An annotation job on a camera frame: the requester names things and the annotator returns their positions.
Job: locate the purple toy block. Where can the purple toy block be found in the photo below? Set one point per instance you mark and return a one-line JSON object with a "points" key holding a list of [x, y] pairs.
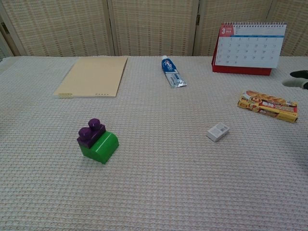
{"points": [[87, 139]]}

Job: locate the red desk calendar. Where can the red desk calendar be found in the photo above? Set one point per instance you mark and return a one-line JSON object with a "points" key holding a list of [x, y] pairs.
{"points": [[250, 48]]}

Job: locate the bamboo folding screen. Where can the bamboo folding screen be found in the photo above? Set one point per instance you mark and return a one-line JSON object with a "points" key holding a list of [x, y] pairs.
{"points": [[149, 26]]}

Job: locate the yellow curry food box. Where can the yellow curry food box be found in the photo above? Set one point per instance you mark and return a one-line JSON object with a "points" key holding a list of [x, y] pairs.
{"points": [[267, 106]]}

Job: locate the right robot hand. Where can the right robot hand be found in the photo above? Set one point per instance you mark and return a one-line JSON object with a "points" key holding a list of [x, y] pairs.
{"points": [[299, 80]]}

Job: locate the blue white toothpaste tube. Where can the blue white toothpaste tube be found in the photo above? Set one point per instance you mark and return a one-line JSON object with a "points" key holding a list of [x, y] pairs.
{"points": [[171, 71]]}

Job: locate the white woven tablecloth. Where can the white woven tablecloth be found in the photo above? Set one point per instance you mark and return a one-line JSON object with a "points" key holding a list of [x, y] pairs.
{"points": [[154, 180]]}

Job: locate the beige notepad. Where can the beige notepad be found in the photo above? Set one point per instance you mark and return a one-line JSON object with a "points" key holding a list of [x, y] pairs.
{"points": [[93, 77]]}

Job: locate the green toy block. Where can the green toy block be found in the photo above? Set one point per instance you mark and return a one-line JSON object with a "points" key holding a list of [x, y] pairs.
{"points": [[106, 146]]}

